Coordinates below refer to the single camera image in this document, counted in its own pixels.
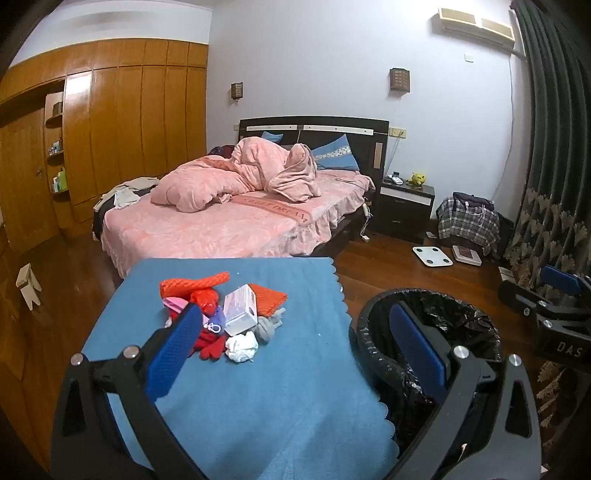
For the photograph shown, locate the pink cloth piece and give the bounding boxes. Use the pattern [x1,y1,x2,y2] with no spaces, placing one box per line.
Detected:
[163,296,189,318]

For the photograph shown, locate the white bathroom scale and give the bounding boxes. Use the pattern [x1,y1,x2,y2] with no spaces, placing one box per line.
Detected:
[412,246,453,270]

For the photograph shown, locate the white clothes pile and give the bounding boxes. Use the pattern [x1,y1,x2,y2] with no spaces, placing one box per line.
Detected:
[95,176,160,210]

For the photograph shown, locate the black round trash bin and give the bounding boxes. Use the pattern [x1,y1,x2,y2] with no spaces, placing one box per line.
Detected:
[353,287,505,467]

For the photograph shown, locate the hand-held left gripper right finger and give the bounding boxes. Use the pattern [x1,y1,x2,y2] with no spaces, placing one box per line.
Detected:
[389,302,542,480]

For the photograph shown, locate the blue scalloped table cloth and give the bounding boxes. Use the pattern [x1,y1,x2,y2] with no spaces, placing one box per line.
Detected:
[81,257,400,480]

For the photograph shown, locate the dark nightstand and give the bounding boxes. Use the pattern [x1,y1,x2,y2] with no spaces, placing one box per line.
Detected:
[373,178,435,241]

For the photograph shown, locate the pink duvet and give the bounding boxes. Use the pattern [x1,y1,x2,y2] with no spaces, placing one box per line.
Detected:
[151,136,321,214]

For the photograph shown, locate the orange flat foam net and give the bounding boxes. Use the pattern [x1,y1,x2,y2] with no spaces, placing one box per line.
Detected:
[249,284,288,318]

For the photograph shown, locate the orange foam net tube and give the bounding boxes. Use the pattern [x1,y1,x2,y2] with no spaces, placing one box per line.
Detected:
[159,271,230,299]

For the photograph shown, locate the wooden wardrobe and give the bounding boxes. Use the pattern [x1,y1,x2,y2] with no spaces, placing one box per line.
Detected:
[0,39,209,278]

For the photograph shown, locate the white crumpled tissue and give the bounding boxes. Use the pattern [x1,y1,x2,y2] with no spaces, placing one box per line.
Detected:
[225,331,259,363]

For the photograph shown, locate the scale with dark centre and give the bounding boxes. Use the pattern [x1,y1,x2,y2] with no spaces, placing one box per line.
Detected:
[451,244,483,267]

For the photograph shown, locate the black plastic bin liner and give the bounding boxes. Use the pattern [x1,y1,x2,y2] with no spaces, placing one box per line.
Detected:
[376,291,504,462]

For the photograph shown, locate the red fabric glove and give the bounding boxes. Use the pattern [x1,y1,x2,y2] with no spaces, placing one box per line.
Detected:
[187,323,228,361]

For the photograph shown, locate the grey sock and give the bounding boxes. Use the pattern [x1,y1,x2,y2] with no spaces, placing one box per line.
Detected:
[255,307,286,344]

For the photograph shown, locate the red plastic bag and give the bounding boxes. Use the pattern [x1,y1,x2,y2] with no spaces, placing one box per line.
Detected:
[189,288,218,320]

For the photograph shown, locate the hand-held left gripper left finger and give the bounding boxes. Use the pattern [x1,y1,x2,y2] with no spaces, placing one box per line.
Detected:
[50,302,204,480]

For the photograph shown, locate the dark bag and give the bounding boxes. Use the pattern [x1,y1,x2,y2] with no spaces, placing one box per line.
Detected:
[494,210,516,259]

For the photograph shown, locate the pink bed sheet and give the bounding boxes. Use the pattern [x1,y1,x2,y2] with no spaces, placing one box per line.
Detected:
[100,168,377,278]

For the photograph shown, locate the dark wooden bed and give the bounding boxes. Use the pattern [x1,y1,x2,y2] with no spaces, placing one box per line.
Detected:
[92,115,391,278]

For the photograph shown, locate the plaid fabric bag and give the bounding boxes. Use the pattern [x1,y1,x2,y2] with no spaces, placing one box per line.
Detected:
[436,191,502,254]

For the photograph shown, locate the wall air conditioner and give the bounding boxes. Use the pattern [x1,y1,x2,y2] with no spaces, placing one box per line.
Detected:
[438,6,516,51]

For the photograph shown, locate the small wooden stool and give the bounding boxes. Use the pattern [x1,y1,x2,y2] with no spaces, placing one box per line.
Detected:
[15,263,43,311]

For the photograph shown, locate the large blue pillow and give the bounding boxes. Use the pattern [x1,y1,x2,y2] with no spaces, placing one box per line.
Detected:
[311,135,360,172]

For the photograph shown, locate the dark patterned curtain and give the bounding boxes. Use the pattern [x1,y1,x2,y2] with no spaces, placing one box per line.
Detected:
[501,0,591,462]

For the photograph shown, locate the white and purple box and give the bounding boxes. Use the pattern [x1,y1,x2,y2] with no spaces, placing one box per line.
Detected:
[223,284,258,337]

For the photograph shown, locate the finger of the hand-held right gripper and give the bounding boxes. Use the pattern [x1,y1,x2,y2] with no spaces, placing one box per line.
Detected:
[540,264,591,298]
[499,278,566,320]

